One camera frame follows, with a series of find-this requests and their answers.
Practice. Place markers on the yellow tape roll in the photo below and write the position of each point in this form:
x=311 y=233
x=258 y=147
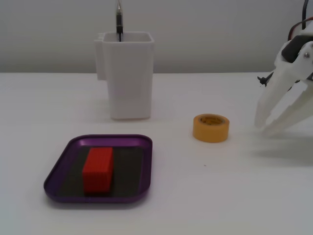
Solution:
x=210 y=132

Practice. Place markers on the purple metal tray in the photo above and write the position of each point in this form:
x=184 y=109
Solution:
x=61 y=186

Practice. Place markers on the black pen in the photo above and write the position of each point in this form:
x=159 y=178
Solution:
x=119 y=22

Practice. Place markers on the red rectangular cube block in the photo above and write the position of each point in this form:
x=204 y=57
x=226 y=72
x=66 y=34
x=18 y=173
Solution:
x=97 y=169

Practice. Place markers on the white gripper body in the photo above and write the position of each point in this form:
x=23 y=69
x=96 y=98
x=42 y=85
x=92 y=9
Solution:
x=285 y=73

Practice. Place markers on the white plastic pen holder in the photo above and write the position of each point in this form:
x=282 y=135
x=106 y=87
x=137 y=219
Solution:
x=129 y=80

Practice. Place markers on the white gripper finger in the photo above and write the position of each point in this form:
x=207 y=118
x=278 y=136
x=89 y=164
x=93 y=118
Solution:
x=299 y=105
x=276 y=88

